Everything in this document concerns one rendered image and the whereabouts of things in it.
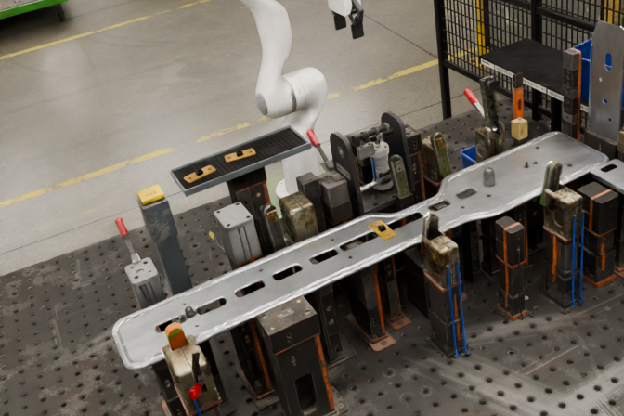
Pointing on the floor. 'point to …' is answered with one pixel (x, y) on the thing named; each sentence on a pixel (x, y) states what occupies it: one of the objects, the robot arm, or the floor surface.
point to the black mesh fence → (513, 12)
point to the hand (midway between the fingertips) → (349, 29)
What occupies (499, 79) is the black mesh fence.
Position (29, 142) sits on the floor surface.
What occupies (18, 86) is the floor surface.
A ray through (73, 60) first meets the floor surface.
